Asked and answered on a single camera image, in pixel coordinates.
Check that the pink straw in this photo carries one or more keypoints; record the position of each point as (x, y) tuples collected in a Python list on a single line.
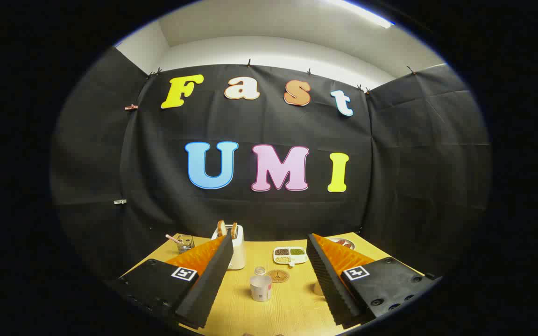
[(173, 239)]

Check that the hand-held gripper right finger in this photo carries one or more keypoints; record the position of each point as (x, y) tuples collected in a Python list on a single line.
[(329, 284)]

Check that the wooden table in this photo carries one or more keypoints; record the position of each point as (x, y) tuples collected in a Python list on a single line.
[(292, 305)]

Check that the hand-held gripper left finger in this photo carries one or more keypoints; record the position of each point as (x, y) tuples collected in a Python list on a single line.
[(210, 280)]

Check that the white divided bean dish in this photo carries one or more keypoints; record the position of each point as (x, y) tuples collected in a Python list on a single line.
[(290, 256)]

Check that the clear juice bottle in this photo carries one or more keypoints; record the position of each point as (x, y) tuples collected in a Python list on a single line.
[(260, 288)]

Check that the round cork coaster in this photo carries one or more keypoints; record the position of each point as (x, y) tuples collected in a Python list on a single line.
[(278, 276)]

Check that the small glass holder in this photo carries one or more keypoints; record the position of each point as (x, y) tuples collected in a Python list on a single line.
[(186, 245)]

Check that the black backdrop cloth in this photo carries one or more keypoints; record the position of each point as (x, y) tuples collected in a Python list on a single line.
[(259, 126)]

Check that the white oval plate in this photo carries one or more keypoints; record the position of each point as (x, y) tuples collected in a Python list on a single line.
[(349, 246)]

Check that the toast bread slice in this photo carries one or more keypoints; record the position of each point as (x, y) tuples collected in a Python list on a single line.
[(234, 230), (222, 228)]

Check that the white toaster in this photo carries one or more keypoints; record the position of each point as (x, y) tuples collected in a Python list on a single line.
[(237, 252)]

